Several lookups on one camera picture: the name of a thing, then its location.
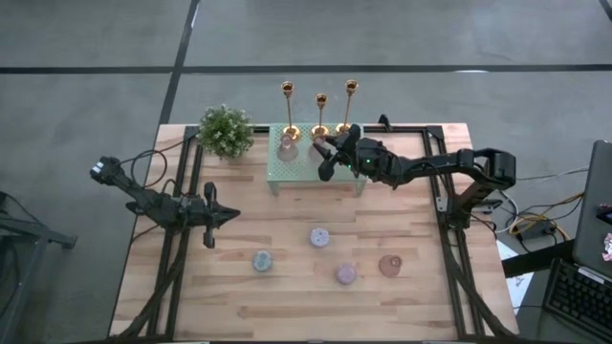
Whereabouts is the tall gold candlestick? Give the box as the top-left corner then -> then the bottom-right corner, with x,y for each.
334,78 -> 360,138
279,80 -> 302,143

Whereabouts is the blue-grey speckled candle jar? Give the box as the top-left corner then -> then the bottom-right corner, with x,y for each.
251,250 -> 273,274

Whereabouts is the black keyboard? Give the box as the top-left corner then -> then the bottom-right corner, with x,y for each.
542,257 -> 612,341

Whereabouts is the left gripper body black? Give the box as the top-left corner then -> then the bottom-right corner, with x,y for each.
184,183 -> 219,248

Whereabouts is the green potted plant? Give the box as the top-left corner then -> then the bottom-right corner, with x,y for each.
196,103 -> 255,161

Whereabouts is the black side stand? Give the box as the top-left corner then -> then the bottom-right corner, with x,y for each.
0,190 -> 78,344

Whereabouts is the yellow cable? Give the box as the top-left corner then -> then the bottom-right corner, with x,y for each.
507,190 -> 585,241

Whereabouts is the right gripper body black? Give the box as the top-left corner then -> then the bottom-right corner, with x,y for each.
318,124 -> 388,182

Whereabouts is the grey laptop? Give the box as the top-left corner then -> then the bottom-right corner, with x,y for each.
572,140 -> 612,278

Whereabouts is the black power brick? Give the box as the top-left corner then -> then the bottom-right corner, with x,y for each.
518,222 -> 558,243

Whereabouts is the black aluminium table frame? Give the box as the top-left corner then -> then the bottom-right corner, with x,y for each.
109,124 -> 520,343

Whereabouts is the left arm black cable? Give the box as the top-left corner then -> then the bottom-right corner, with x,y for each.
117,138 -> 200,190

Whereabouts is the green perforated metal shelf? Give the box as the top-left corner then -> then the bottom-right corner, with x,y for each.
265,122 -> 368,197

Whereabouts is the white purple speckled candle jar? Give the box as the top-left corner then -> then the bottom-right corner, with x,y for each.
309,226 -> 331,249

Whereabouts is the pink speckled candle jar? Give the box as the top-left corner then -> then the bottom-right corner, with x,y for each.
335,263 -> 358,286

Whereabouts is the short gold candlestick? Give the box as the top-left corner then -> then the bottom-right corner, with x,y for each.
309,93 -> 331,140

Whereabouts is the white paper sheet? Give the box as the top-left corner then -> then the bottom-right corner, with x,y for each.
495,238 -> 535,314

